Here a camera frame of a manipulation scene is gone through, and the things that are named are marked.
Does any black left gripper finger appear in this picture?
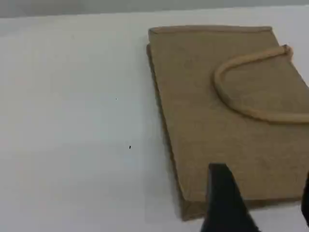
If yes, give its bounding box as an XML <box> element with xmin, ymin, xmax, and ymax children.
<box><xmin>301</xmin><ymin>171</ymin><xmax>309</xmax><ymax>228</ymax></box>
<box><xmin>201</xmin><ymin>163</ymin><xmax>262</xmax><ymax>232</ymax></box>

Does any brown jute tote bag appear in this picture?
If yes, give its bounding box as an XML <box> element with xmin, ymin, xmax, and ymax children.
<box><xmin>146</xmin><ymin>25</ymin><xmax>309</xmax><ymax>222</ymax></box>

